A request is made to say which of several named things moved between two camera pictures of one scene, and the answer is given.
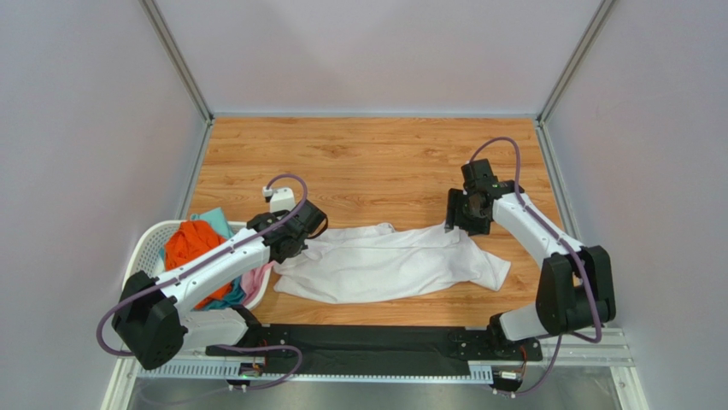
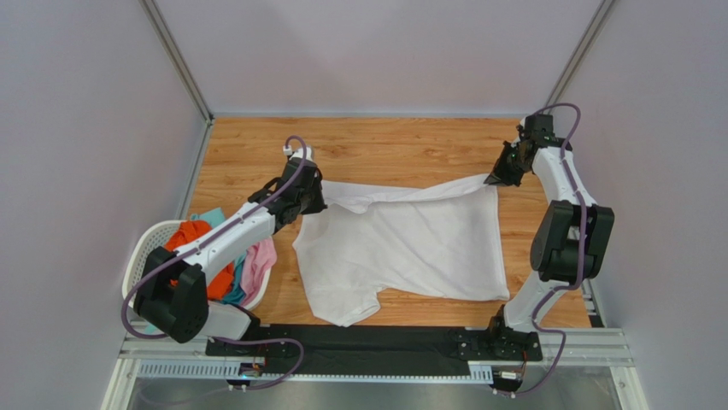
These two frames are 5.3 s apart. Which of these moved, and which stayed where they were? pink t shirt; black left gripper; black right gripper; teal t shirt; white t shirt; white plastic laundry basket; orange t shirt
Moved: black left gripper; black right gripper; white t shirt
Stayed: teal t shirt; white plastic laundry basket; orange t shirt; pink t shirt
